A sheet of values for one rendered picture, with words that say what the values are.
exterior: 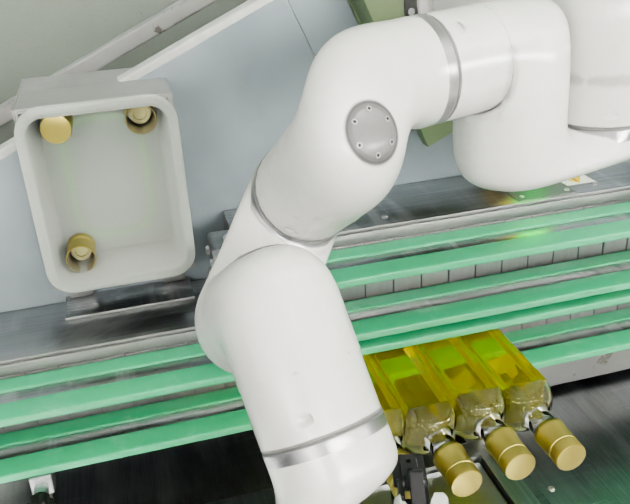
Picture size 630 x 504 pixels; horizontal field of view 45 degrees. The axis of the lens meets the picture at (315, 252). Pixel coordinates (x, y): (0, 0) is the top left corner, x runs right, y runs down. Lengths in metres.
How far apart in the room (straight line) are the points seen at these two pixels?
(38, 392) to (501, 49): 0.61
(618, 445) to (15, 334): 0.80
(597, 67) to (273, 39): 0.42
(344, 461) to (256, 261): 0.13
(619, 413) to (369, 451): 0.74
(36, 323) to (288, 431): 0.58
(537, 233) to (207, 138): 0.43
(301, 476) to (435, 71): 0.29
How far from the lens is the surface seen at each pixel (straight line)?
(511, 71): 0.60
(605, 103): 0.70
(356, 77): 0.50
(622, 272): 1.06
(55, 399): 0.89
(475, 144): 0.64
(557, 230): 0.99
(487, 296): 0.97
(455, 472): 0.78
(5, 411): 0.89
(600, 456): 1.10
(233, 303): 0.47
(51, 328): 0.99
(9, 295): 1.04
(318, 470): 0.47
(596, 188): 1.07
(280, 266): 0.47
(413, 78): 0.53
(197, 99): 0.96
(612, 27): 0.68
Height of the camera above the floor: 1.67
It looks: 60 degrees down
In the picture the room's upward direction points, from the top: 147 degrees clockwise
